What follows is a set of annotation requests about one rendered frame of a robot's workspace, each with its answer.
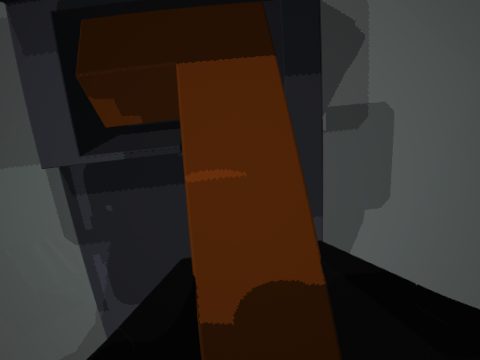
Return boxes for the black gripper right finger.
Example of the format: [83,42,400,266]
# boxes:
[317,241,480,360]

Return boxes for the orange l-shaped part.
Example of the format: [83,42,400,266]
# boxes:
[76,1,341,360]

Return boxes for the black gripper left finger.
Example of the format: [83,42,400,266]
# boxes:
[87,257,201,360]

